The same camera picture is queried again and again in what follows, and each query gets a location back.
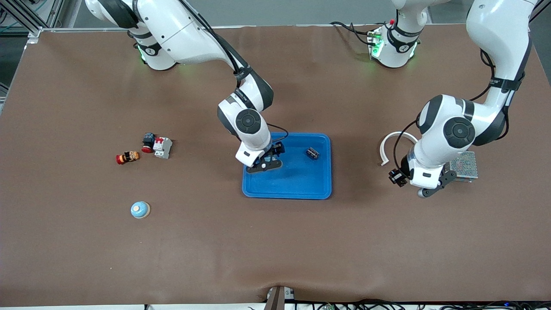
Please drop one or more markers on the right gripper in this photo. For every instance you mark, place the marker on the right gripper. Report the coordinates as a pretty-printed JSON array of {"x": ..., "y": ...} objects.
[{"x": 274, "y": 150}]

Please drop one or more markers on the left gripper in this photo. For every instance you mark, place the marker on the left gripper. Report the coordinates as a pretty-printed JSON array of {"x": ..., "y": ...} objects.
[{"x": 403, "y": 167}]

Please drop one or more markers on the blue bell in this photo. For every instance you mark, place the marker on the blue bell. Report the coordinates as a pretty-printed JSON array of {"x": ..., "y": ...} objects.
[
  {"x": 140, "y": 209},
  {"x": 266, "y": 158}
]

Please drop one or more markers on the small black electrolytic capacitor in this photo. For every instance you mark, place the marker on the small black electrolytic capacitor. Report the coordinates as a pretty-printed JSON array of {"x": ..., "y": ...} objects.
[{"x": 313, "y": 153}]

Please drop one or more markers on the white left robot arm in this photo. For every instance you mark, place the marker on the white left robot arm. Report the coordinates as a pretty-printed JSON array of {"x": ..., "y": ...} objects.
[{"x": 499, "y": 26}]

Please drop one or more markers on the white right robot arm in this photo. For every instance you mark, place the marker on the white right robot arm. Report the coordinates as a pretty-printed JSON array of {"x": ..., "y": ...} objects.
[{"x": 172, "y": 30}]

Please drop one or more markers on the blue plastic tray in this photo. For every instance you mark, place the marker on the blue plastic tray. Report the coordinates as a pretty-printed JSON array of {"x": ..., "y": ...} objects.
[{"x": 297, "y": 181}]

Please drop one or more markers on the white curved plastic clamp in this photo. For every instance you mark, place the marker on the white curved plastic clamp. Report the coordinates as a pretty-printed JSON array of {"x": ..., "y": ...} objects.
[{"x": 382, "y": 151}]

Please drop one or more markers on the metal mesh power supply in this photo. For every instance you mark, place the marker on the metal mesh power supply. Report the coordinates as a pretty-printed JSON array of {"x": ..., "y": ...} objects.
[{"x": 467, "y": 165}]

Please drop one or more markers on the red push button black body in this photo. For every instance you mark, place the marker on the red push button black body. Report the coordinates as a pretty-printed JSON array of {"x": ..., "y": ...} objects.
[{"x": 148, "y": 142}]

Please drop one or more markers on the red emergency button orange body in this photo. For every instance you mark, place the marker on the red emergency button orange body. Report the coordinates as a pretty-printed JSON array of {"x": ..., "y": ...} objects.
[{"x": 128, "y": 157}]

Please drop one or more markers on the white circuit breaker red switch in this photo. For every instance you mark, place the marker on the white circuit breaker red switch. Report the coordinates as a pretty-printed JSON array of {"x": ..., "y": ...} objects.
[{"x": 162, "y": 147}]

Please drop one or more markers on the grey metal bracket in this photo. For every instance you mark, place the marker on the grey metal bracket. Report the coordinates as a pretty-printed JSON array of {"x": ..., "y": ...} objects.
[{"x": 279, "y": 297}]

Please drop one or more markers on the aluminium frame corner post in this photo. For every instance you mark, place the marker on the aluminium frame corner post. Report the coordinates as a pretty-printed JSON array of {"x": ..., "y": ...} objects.
[{"x": 34, "y": 32}]

